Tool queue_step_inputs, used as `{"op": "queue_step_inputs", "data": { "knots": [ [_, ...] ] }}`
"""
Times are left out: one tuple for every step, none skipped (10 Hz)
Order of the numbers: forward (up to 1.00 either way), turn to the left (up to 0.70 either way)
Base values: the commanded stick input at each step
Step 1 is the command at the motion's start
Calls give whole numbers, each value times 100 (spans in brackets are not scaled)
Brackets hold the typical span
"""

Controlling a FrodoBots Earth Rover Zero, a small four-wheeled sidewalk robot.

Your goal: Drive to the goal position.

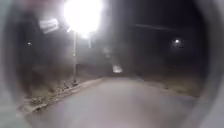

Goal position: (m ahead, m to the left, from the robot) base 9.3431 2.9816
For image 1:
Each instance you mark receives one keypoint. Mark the street lamp pole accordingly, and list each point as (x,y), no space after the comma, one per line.
(74,56)

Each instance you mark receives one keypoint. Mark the dirt verge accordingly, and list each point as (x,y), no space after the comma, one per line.
(46,85)
(173,83)

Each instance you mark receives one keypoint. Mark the sign board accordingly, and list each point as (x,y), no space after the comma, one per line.
(48,25)

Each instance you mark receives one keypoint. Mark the grey asphalt road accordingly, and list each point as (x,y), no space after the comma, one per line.
(113,106)

